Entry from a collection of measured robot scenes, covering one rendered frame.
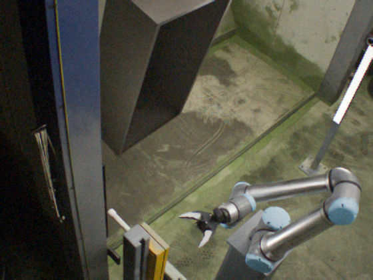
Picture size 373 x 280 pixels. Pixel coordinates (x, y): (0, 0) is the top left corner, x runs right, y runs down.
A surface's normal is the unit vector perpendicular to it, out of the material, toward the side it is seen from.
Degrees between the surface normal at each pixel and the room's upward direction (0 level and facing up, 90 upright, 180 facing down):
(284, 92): 0
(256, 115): 0
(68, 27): 90
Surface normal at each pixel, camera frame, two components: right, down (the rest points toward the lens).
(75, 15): 0.69, 0.59
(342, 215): -0.33, 0.59
